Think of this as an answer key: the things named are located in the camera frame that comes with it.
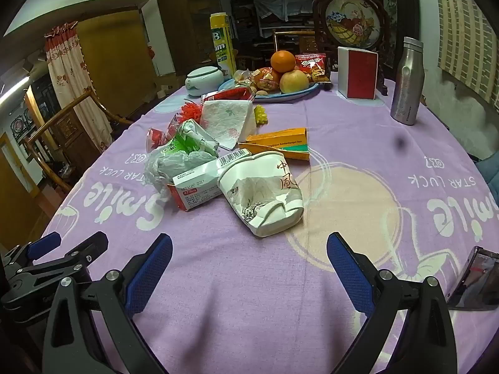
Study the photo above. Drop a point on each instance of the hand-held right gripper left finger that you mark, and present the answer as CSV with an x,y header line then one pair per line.
x,y
150,272

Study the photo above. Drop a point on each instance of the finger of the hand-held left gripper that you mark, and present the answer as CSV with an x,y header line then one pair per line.
x,y
45,243
78,254

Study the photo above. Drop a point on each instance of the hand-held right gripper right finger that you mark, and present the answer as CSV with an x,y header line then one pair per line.
x,y
347,272

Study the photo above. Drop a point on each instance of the green white plastic wrapper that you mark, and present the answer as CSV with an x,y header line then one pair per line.
x,y
187,142

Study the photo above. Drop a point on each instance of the orange medicine box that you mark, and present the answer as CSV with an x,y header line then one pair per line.
x,y
273,141

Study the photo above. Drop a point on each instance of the red foil snack wrapper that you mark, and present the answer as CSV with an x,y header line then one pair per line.
x,y
234,93

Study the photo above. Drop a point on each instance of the red white medicine box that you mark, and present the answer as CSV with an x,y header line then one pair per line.
x,y
195,193

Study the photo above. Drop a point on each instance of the purple printed tablecloth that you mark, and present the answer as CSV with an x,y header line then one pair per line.
x,y
234,319

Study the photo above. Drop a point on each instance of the grey plastic bag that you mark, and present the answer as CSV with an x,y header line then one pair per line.
x,y
171,163

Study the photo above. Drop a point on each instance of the crushed white paper cup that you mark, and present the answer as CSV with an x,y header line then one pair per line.
x,y
257,194

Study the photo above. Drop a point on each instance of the wooden round-back chair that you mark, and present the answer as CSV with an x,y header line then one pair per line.
x,y
68,126

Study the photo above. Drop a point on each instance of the black smartphone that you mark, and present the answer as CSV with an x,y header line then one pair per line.
x,y
475,280

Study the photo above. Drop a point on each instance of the red clear plastic wrapper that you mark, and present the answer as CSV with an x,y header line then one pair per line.
x,y
156,138

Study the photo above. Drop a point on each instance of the fluorescent tube light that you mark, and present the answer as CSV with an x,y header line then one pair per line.
x,y
13,87

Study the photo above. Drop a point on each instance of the white paper tissue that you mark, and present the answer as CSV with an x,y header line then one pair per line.
x,y
226,120

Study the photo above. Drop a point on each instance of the blue cloth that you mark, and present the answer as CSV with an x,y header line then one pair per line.
x,y
487,175

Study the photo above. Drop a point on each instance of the floral curtain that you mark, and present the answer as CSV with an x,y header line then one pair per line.
x,y
70,70

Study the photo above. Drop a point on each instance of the yellow plastic flower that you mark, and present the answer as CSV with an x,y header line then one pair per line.
x,y
260,115

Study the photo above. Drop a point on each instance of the blue rimmed plate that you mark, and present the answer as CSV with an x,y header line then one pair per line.
x,y
288,96

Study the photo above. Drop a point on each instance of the steel water bottle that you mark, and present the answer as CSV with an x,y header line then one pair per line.
x,y
407,85

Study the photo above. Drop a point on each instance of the yellow apple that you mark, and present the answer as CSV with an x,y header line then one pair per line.
x,y
294,81

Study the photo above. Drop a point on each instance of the white ceramic jar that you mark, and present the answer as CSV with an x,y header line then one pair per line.
x,y
203,81

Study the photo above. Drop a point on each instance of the pile of walnuts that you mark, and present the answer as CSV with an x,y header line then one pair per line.
x,y
253,89

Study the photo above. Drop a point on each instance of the red snack packet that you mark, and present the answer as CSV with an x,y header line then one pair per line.
x,y
314,68

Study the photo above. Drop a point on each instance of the clear plastic jelly cup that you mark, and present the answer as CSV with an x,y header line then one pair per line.
x,y
242,76

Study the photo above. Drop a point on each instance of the orange fruit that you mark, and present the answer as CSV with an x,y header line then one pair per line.
x,y
283,61

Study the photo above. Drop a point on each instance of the wooden armchair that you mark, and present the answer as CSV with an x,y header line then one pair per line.
x,y
302,41

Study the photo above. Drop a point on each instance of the yellow green tall carton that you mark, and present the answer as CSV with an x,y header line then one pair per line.
x,y
223,46

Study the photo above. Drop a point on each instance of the round decorative table screen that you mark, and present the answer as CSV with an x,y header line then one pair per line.
x,y
351,19

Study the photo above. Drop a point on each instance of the tall wooden cabinet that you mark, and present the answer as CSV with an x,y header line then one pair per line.
x,y
187,19

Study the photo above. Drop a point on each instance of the white dust cloth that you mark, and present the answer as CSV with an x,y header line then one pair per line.
x,y
284,7

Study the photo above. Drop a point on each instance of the framed wall painting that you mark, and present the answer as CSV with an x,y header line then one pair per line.
x,y
390,7

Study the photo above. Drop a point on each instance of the bamboo wall blind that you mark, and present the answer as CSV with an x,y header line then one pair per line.
x,y
467,27

